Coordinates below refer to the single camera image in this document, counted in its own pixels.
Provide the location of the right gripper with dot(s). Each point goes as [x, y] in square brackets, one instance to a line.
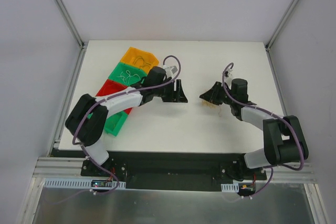
[219, 94]

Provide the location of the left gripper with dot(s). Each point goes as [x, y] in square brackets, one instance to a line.
[171, 92]

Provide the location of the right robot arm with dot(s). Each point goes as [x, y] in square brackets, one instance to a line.
[283, 141]

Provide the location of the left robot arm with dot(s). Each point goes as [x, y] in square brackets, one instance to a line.
[87, 119]

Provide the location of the orange plastic bin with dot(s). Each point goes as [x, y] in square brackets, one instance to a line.
[140, 59]

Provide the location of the upper green plastic bin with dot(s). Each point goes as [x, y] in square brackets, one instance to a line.
[126, 74]

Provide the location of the green plastic bin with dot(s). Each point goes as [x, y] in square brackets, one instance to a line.
[126, 74]
[114, 123]

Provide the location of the red plastic bin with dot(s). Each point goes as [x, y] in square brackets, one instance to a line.
[110, 87]

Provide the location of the lower green plastic bin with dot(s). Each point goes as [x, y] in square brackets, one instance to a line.
[114, 123]

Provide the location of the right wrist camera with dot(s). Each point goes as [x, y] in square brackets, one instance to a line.
[227, 74]

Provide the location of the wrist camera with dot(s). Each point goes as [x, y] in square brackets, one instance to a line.
[227, 74]
[170, 70]

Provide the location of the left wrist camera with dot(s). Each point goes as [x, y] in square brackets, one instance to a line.
[170, 70]

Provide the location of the right aluminium frame post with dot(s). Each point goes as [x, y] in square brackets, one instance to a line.
[284, 19]

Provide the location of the aluminium frame post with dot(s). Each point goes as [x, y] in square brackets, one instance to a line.
[284, 19]
[70, 23]

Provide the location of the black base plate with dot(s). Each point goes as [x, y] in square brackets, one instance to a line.
[174, 171]

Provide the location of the right white cable duct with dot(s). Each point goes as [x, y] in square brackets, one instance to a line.
[230, 188]

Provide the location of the white cable duct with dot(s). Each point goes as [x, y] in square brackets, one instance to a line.
[71, 183]
[230, 188]

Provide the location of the aluminium rail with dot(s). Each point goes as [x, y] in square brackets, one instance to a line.
[285, 175]

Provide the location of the left white cable duct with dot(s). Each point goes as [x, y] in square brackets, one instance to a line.
[71, 183]

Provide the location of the left aluminium frame post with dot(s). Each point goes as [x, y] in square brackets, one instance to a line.
[70, 23]

